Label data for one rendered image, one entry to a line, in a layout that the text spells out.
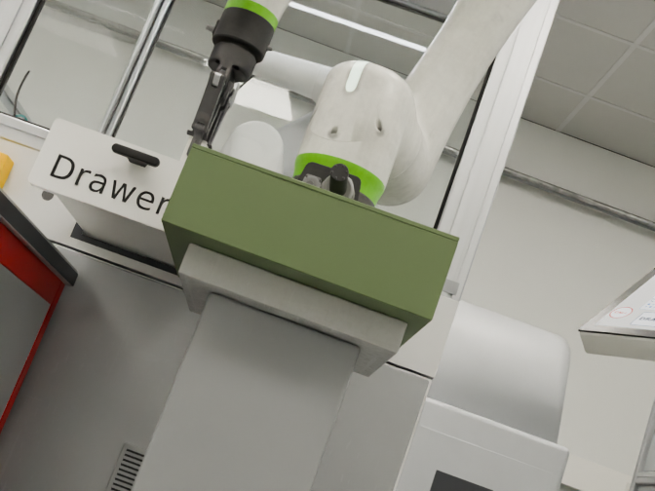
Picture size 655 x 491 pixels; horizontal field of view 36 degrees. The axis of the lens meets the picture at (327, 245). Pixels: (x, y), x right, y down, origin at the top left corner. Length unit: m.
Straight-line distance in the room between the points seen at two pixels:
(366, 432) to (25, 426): 0.58
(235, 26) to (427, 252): 0.66
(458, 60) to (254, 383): 0.62
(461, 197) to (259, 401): 0.78
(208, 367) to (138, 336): 0.59
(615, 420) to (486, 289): 0.91
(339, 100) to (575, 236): 4.15
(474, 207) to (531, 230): 3.53
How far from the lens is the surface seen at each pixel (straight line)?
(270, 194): 1.19
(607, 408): 5.38
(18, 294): 1.63
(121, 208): 1.55
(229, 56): 1.70
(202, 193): 1.19
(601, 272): 5.48
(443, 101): 1.57
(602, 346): 1.83
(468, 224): 1.88
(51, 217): 1.91
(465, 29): 1.62
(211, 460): 1.24
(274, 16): 1.74
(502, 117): 1.96
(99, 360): 1.83
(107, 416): 1.82
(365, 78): 1.40
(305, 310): 1.22
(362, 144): 1.36
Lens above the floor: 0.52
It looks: 14 degrees up
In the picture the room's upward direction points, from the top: 20 degrees clockwise
